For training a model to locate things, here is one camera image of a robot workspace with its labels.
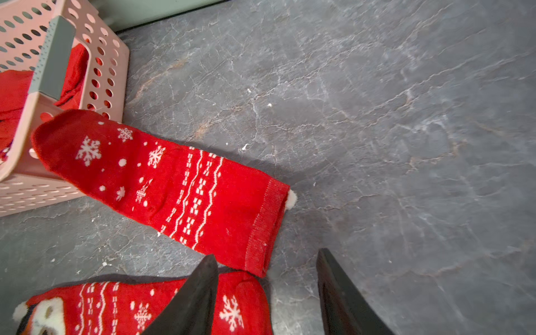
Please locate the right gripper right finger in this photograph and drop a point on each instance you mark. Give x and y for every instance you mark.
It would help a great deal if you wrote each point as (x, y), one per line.
(344, 309)

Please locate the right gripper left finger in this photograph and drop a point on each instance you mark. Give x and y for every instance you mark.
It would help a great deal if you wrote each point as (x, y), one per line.
(191, 311)

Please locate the red nordic bear sock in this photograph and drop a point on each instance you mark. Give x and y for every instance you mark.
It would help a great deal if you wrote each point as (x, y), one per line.
(210, 204)
(120, 308)

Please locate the plain red snowman sock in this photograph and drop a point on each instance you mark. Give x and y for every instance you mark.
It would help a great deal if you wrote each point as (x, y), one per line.
(14, 92)

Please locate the clear lidded storage box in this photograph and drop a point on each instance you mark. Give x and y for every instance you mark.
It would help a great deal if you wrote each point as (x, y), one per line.
(125, 14)

